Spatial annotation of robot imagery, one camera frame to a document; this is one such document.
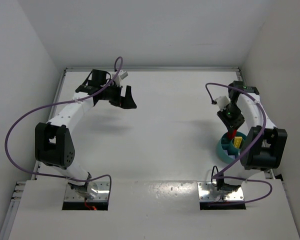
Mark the red lego brick top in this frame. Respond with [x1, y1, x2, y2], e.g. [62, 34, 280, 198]
[227, 129, 237, 141]

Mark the long yellow lego brick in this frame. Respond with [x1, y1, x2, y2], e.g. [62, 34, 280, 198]
[232, 136, 243, 149]

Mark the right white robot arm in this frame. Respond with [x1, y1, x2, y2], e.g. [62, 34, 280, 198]
[215, 81, 288, 192]

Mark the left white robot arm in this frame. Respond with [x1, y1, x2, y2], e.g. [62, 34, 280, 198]
[35, 69, 137, 198]

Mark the teal divided round container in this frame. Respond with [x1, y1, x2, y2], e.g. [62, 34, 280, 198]
[216, 131, 247, 164]

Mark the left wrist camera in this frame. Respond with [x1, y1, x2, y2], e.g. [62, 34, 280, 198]
[111, 70, 129, 86]

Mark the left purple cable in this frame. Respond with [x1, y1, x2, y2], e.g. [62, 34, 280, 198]
[4, 56, 124, 187]

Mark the purple cable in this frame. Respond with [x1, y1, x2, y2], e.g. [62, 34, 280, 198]
[205, 82, 273, 205]
[4, 56, 124, 187]

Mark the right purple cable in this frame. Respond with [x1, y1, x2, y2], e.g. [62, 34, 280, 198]
[205, 82, 273, 205]

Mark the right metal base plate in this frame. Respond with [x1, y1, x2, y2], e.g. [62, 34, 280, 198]
[197, 181, 244, 203]

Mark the metal base plate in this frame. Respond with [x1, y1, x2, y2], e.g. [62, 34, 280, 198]
[197, 181, 244, 203]
[64, 181, 110, 202]

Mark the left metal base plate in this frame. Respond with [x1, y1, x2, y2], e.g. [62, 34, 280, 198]
[64, 181, 110, 202]

